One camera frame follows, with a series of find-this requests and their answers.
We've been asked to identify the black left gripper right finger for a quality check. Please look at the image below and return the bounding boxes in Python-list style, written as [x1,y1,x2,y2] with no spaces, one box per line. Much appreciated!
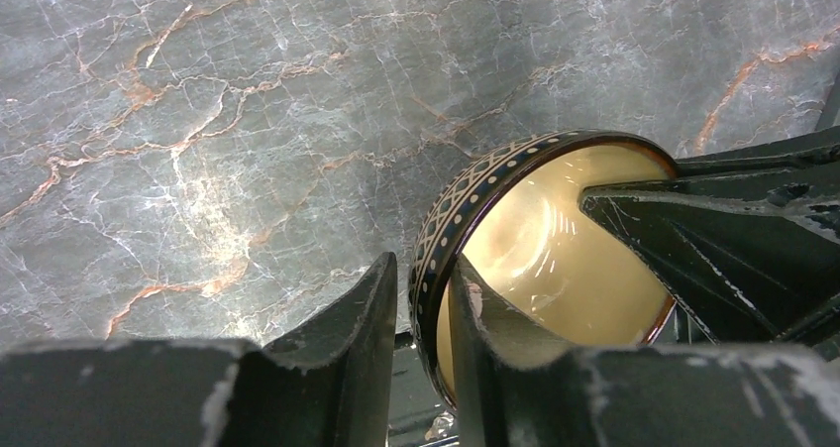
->
[449,258,839,446]

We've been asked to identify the black patterned bowl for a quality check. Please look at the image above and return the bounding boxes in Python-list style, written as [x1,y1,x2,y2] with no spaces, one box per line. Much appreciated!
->
[407,130,678,409]

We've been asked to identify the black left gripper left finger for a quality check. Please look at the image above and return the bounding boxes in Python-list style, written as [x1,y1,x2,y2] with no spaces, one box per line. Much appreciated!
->
[1,253,397,446]

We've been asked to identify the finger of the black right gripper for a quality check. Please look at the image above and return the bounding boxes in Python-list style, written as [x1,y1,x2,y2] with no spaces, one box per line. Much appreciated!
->
[579,127,839,359]

